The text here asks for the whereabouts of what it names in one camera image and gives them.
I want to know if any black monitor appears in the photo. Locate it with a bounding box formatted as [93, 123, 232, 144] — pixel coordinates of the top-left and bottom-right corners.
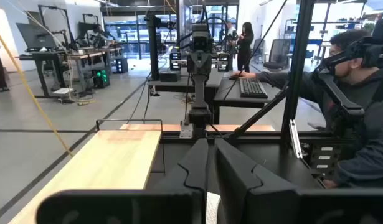
[16, 22, 57, 52]

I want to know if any person's hand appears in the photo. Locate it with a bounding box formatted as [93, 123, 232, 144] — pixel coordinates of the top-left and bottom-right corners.
[230, 70, 257, 80]

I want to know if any black aluminium rig frame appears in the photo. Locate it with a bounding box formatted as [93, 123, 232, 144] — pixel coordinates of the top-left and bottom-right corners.
[159, 0, 338, 147]

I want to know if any black desk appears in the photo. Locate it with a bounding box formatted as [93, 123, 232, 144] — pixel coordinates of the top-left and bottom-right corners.
[212, 77, 293, 125]

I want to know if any black keyboard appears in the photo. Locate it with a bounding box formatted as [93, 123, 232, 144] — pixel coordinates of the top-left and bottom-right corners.
[239, 78, 269, 100]

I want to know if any wooden shelf with black frame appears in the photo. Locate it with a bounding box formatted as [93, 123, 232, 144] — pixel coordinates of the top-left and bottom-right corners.
[9, 119, 166, 224]

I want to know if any long yellow cable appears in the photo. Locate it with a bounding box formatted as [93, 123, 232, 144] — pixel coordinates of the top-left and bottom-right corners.
[0, 21, 74, 158]

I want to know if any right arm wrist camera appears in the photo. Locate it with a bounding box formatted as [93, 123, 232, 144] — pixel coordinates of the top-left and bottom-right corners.
[191, 24, 212, 52]

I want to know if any wooden top desk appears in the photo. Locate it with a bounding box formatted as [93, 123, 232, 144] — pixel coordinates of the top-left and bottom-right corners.
[19, 45, 123, 100]

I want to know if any computer tower with green lights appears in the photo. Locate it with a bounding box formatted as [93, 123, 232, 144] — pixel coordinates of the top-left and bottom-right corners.
[91, 68, 111, 89]

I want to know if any silver metal bar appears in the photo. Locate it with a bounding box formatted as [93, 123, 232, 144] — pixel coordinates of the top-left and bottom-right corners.
[288, 119, 303, 159]

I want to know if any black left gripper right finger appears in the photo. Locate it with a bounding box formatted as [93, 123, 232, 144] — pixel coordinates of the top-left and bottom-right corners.
[214, 138, 383, 224]

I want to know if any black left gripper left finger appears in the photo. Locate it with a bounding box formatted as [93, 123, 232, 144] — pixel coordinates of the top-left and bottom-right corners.
[35, 138, 210, 224]

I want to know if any grey office chair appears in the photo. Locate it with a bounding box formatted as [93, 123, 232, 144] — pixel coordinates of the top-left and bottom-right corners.
[262, 38, 292, 72]

